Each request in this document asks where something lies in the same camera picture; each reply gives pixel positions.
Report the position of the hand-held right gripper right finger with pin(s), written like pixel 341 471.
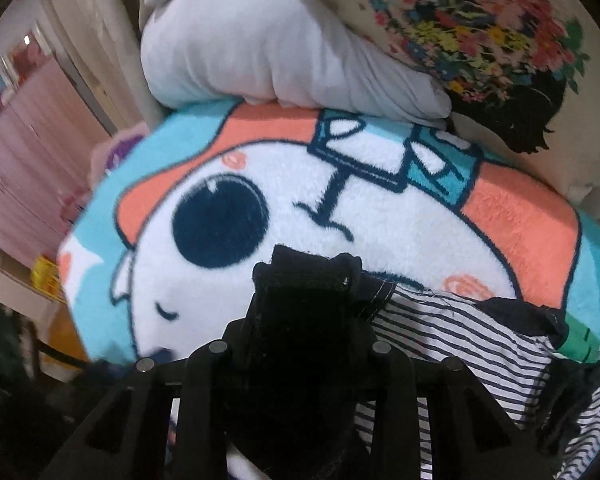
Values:
pixel 405 390

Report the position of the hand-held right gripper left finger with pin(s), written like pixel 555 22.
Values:
pixel 200 390

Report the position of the black pants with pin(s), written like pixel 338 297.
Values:
pixel 305 340

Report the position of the black white striped garment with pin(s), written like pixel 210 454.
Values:
pixel 460 340

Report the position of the yellow box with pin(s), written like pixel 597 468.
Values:
pixel 47 275

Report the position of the cartoon printed blanket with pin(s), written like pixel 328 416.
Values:
pixel 300 210

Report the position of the white desk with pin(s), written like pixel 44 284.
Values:
pixel 15 280

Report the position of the pink wardrobe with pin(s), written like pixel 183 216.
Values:
pixel 35 160

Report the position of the white pillow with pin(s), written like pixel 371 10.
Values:
pixel 260 45

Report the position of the floral printed pillow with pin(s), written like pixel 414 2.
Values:
pixel 470 30

